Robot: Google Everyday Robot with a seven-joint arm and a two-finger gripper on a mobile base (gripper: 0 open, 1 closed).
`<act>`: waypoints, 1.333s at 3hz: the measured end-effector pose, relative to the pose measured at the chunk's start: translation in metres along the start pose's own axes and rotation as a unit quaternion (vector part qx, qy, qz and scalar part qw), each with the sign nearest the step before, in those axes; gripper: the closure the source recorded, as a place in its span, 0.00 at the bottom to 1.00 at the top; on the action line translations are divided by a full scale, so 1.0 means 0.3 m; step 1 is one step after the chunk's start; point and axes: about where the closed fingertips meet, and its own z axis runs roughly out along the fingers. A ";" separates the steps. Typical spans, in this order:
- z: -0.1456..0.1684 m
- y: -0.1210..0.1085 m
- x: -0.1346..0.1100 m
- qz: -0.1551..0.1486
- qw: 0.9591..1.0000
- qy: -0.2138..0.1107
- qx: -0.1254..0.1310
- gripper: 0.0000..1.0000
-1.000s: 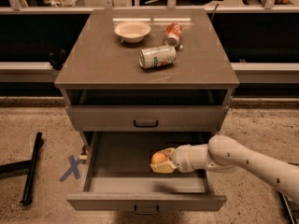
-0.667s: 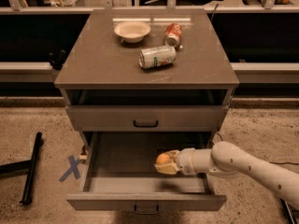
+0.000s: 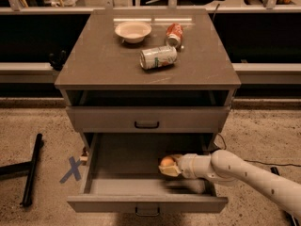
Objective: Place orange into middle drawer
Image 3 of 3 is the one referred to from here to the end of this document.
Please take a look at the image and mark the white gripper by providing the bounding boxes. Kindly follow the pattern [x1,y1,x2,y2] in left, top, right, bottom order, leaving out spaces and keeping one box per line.
[159,153,197,179]

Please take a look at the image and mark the orange fruit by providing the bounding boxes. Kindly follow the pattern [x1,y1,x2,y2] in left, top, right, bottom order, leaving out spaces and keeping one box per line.
[160,156,175,167]

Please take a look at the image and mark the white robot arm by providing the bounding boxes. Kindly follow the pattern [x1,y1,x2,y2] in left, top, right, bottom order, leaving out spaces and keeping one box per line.
[158,150,301,220]

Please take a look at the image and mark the open grey middle drawer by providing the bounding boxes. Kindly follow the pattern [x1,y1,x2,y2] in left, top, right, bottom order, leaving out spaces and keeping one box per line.
[68,133,228,217]

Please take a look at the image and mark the grey drawer cabinet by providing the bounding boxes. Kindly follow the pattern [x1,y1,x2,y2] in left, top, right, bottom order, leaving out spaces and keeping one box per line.
[55,8,241,150]

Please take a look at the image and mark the closed grey top drawer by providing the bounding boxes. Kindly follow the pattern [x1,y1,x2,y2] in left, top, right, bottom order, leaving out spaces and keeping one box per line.
[67,106,230,133]

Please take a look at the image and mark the blue tape cross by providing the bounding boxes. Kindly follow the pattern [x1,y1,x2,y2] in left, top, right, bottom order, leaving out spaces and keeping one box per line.
[59,156,82,184]

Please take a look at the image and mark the white green soda can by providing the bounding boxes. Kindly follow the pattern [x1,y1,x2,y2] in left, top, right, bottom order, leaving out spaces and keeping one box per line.
[140,46,177,70]

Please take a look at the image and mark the red soda can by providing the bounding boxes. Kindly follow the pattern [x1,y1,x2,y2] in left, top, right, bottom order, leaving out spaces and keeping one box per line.
[166,23,183,48]

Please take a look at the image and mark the white ceramic bowl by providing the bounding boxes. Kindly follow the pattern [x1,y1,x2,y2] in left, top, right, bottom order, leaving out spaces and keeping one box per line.
[115,21,151,43]

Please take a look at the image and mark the black metal stand left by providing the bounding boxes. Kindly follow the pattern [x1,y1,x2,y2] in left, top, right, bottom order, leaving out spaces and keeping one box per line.
[0,134,43,207]

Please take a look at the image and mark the black floor cable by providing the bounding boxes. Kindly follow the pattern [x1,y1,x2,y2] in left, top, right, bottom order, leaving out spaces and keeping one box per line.
[209,133,301,168]

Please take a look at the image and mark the black clamp on rail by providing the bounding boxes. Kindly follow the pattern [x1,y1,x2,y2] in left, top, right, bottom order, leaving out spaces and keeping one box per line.
[49,50,67,71]

